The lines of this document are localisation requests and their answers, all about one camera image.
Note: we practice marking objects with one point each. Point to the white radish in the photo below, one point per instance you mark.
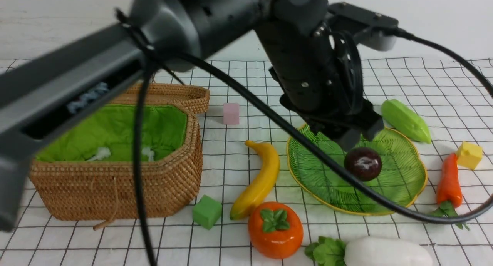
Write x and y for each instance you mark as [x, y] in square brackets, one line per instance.
[367, 251]

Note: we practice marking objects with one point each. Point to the pink foam cube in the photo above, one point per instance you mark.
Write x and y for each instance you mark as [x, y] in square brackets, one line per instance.
[231, 113]

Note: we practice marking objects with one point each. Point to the woven wicker basket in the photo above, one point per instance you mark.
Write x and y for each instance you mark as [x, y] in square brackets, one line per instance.
[87, 174]

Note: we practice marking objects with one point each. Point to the orange persimmon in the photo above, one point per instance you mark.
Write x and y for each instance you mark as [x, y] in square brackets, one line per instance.
[275, 230]

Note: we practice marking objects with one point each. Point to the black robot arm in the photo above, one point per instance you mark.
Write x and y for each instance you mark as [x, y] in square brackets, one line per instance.
[44, 98]

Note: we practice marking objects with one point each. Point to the wicker basket lid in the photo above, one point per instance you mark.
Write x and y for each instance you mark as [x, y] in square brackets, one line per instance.
[193, 98]

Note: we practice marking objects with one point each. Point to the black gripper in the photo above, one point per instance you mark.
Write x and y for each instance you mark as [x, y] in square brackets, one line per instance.
[321, 77]

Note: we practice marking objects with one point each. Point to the yellow banana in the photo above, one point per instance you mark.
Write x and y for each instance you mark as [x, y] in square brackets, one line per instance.
[261, 185]

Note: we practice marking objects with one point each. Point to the green foam cube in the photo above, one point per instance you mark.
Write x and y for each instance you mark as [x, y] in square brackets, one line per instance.
[206, 212]

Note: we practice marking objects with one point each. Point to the orange carrot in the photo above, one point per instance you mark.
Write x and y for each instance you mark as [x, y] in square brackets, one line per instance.
[449, 195]

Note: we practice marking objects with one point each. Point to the green leaf glass plate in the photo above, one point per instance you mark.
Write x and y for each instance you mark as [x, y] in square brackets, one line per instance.
[402, 179]

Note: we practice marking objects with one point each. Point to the green bitter gourd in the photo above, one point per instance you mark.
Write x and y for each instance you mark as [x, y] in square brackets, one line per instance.
[406, 121]

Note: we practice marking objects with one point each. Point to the yellow foam cube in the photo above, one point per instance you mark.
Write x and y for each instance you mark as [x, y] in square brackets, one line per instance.
[469, 155]

